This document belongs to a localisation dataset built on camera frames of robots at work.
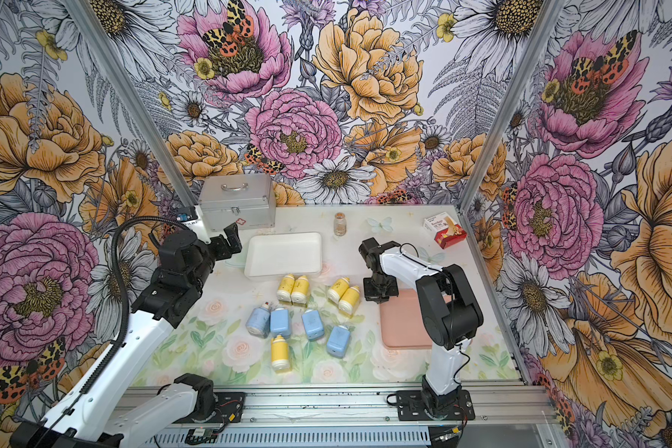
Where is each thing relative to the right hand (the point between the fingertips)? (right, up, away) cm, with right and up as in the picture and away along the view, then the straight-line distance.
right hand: (379, 305), depth 90 cm
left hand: (-43, +22, -16) cm, 51 cm away
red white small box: (+28, +23, +18) cm, 41 cm away
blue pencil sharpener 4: (-13, -7, -11) cm, 18 cm away
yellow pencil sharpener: (-30, +6, -1) cm, 30 cm away
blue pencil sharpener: (-36, -2, -8) cm, 37 cm away
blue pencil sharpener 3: (-20, -3, -9) cm, 22 cm away
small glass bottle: (-13, +26, +21) cm, 36 cm away
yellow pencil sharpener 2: (-25, +5, -1) cm, 25 cm away
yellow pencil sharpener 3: (-13, +6, -2) cm, 14 cm away
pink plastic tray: (+7, -5, -2) cm, 9 cm away
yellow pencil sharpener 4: (-9, +2, -4) cm, 10 cm away
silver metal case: (-48, +35, +16) cm, 62 cm away
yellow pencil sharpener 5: (-28, -10, -14) cm, 33 cm away
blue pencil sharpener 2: (-30, -4, -6) cm, 31 cm away
